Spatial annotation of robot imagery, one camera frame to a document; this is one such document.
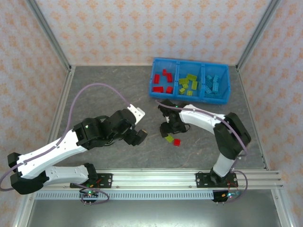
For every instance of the grey metal shelf plate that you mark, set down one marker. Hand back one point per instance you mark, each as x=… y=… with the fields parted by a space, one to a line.
x=154 y=215

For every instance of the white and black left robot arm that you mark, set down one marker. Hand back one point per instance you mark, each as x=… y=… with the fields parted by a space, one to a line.
x=47 y=151

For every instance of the aluminium frame post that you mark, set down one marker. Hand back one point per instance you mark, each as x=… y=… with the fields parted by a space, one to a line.
x=48 y=30
x=259 y=30

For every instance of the red two-by-four lego brick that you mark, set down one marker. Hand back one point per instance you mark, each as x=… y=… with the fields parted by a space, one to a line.
x=169 y=77
x=156 y=78

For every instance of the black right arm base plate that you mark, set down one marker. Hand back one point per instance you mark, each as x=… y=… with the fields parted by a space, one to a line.
x=202 y=180

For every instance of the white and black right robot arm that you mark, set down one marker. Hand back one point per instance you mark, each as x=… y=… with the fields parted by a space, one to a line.
x=201 y=118

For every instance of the lime green lego brick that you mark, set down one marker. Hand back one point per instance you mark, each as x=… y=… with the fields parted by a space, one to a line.
x=182 y=90
x=194 y=85
x=189 y=92
x=185 y=85
x=191 y=77
x=183 y=81
x=169 y=138

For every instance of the red two-by-two lego brick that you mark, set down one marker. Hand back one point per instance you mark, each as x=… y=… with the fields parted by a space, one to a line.
x=169 y=89

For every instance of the aluminium side frame rail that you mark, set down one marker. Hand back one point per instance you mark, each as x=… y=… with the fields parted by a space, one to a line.
x=256 y=118
x=60 y=106

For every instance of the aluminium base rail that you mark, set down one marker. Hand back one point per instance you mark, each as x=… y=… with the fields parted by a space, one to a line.
x=154 y=179

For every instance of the blue lego brick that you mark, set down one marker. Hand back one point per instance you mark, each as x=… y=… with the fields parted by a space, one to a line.
x=209 y=95
x=216 y=78
x=209 y=77
x=215 y=87
x=208 y=89

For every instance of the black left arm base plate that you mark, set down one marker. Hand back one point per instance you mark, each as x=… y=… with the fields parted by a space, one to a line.
x=105 y=180

